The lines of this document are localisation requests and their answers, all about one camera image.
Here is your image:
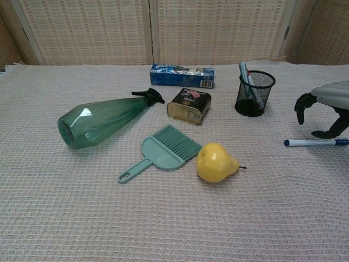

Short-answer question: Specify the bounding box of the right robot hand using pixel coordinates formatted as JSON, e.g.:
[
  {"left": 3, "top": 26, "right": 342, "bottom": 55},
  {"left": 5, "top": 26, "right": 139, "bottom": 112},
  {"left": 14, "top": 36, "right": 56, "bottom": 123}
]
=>
[{"left": 294, "top": 81, "right": 349, "bottom": 139}]

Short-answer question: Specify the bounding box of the blue-capped white marker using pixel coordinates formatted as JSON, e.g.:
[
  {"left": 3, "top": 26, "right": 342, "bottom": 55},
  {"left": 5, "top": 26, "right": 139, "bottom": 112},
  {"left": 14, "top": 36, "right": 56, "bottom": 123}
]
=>
[{"left": 284, "top": 138, "right": 349, "bottom": 147}]

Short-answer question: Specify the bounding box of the teal marker with black cap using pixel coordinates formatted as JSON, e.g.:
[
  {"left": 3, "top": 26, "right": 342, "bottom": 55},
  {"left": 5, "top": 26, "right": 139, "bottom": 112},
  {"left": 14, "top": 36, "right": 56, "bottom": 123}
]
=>
[{"left": 238, "top": 61, "right": 255, "bottom": 102}]

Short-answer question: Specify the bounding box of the black mesh pen holder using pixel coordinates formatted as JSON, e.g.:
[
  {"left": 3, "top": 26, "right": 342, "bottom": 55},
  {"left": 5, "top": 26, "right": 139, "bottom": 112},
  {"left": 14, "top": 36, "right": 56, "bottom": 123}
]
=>
[{"left": 234, "top": 70, "right": 276, "bottom": 118}]

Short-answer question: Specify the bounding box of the woven bamboo screen panel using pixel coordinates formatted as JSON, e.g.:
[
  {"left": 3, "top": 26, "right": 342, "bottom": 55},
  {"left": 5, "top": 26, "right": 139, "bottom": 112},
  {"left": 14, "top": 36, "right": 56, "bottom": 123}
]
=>
[
  {"left": 149, "top": 0, "right": 298, "bottom": 66},
  {"left": 10, "top": 0, "right": 153, "bottom": 66},
  {"left": 283, "top": 0, "right": 349, "bottom": 66},
  {"left": 0, "top": 0, "right": 28, "bottom": 66}
]

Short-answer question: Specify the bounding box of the red-capped marker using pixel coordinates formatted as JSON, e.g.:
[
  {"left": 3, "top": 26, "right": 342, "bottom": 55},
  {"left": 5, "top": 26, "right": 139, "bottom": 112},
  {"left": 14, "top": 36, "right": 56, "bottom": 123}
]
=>
[{"left": 245, "top": 70, "right": 264, "bottom": 109}]

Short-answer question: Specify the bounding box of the yellow pear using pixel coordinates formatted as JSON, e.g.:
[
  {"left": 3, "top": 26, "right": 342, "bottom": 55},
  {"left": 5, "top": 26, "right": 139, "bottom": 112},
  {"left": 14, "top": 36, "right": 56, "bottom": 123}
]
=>
[{"left": 196, "top": 142, "right": 248, "bottom": 183}]

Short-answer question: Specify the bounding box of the black and gold tin can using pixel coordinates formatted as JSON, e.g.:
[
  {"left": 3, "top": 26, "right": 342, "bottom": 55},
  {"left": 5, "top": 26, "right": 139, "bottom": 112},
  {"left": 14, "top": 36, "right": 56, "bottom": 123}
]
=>
[{"left": 166, "top": 87, "right": 213, "bottom": 126}]

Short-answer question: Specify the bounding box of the blue cardboard box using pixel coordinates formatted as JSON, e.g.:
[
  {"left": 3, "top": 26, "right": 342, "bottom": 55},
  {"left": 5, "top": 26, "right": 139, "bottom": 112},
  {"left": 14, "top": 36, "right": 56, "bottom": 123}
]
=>
[{"left": 150, "top": 64, "right": 215, "bottom": 89}]

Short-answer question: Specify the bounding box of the teal mini brush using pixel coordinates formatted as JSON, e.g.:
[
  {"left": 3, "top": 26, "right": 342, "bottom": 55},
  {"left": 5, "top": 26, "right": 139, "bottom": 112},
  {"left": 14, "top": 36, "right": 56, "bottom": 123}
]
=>
[{"left": 152, "top": 124, "right": 202, "bottom": 159}]

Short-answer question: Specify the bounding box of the teal mini dustpan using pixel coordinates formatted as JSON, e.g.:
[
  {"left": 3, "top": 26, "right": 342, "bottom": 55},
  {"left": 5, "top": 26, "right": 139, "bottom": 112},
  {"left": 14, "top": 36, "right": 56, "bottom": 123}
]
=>
[{"left": 117, "top": 136, "right": 186, "bottom": 184}]

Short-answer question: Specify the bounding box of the white woven tablecloth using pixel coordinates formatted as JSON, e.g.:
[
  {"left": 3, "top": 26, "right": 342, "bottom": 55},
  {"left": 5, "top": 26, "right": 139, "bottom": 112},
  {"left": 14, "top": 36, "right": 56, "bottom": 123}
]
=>
[{"left": 0, "top": 59, "right": 349, "bottom": 262}]

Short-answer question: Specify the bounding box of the green spray bottle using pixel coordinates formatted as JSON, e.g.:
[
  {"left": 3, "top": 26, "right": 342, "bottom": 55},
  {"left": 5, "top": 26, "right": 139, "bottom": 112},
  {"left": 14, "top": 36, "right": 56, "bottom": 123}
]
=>
[{"left": 57, "top": 87, "right": 166, "bottom": 150}]

